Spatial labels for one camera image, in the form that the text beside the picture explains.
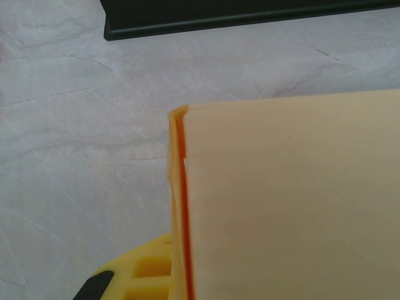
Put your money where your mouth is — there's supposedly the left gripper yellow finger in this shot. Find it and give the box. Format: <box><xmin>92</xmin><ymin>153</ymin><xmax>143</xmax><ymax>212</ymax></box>
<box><xmin>72</xmin><ymin>232</ymin><xmax>174</xmax><ymax>300</ymax></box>

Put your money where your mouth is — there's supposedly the yellow paper box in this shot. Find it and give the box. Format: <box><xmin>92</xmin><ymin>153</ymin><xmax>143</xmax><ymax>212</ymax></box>
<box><xmin>167</xmin><ymin>89</ymin><xmax>400</xmax><ymax>300</ymax></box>

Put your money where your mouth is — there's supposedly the black grey folding chessboard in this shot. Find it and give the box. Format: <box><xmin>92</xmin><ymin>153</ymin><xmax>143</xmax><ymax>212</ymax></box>
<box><xmin>103</xmin><ymin>0</ymin><xmax>400</xmax><ymax>41</ymax></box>

